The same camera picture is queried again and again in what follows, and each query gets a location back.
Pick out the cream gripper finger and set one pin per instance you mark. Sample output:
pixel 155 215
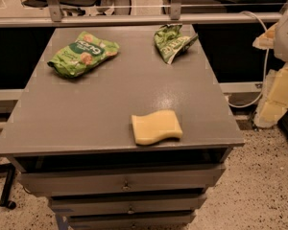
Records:
pixel 274 103
pixel 266 40

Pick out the green rice chip bag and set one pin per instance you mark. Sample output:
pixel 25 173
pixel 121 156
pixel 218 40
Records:
pixel 82 55

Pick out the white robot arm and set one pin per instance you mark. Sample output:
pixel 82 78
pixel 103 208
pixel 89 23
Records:
pixel 281 39

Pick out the crumpled green snack bag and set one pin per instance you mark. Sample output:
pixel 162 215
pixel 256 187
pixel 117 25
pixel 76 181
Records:
pixel 170 42

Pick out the yellow sponge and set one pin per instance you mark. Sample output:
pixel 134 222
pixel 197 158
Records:
pixel 155 127

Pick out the grey drawer cabinet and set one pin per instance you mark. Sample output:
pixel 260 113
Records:
pixel 72 140

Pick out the black chair base leg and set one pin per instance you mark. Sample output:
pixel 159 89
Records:
pixel 8 170

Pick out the metal frame rail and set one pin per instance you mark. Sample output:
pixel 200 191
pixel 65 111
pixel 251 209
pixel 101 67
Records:
pixel 14 14

